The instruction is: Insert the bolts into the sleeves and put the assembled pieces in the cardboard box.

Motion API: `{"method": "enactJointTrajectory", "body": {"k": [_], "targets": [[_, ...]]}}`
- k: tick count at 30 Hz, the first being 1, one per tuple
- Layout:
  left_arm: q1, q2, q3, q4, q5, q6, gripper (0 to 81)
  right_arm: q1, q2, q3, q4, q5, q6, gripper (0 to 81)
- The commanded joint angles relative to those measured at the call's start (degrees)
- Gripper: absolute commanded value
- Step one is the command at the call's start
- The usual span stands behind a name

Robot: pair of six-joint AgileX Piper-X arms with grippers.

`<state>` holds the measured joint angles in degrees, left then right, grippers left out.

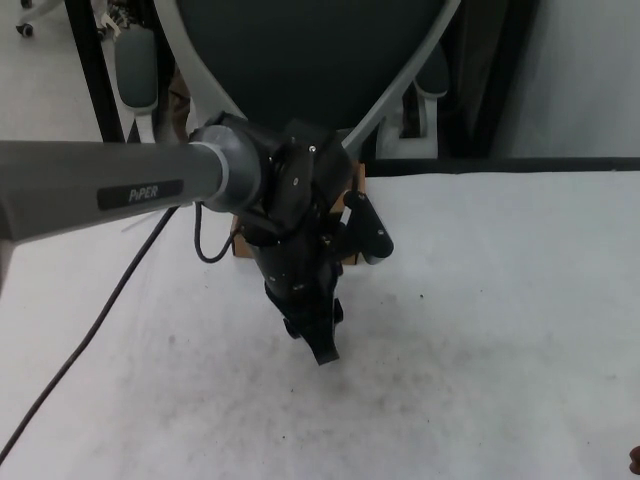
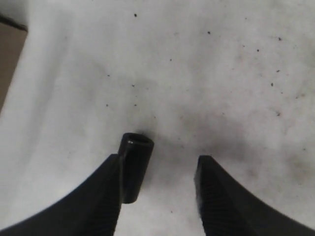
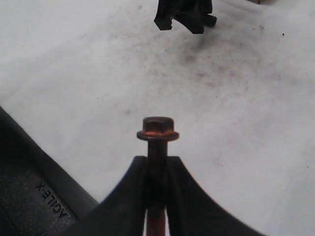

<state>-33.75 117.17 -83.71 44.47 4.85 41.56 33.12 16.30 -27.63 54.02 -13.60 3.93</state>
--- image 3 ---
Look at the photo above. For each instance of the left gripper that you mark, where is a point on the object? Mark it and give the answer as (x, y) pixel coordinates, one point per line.
(184, 6)

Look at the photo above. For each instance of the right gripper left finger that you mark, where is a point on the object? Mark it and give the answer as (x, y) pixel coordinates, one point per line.
(123, 204)

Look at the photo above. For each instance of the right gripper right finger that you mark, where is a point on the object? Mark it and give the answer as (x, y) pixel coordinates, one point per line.
(194, 209)

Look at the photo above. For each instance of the rusty brown flange bolt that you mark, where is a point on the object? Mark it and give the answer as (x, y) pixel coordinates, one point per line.
(158, 131)

